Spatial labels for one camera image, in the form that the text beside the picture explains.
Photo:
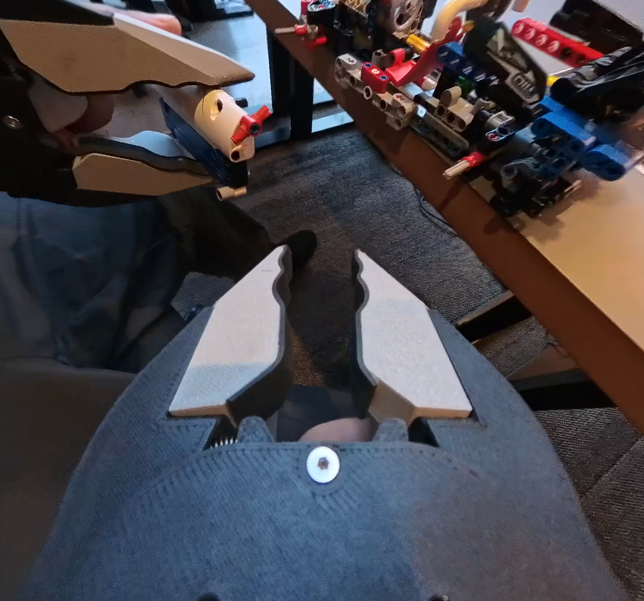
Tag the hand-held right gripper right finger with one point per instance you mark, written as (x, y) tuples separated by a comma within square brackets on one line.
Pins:
[(407, 354)]

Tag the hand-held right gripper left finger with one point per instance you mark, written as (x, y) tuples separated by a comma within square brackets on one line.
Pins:
[(236, 349)]

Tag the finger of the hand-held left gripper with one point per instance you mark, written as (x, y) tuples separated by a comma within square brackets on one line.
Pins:
[(126, 58), (131, 176)]

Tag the white and blue toy panel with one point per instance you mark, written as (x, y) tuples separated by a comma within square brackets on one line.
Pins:
[(216, 108)]

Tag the toy brick car model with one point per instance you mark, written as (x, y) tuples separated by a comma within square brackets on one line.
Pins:
[(503, 78)]

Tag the black desk leg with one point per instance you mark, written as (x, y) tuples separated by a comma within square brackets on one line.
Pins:
[(289, 83)]

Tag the person's left hand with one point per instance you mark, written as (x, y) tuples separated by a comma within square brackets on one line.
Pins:
[(156, 20)]

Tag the person's black shoe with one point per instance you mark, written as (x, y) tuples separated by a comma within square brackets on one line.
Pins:
[(304, 249)]

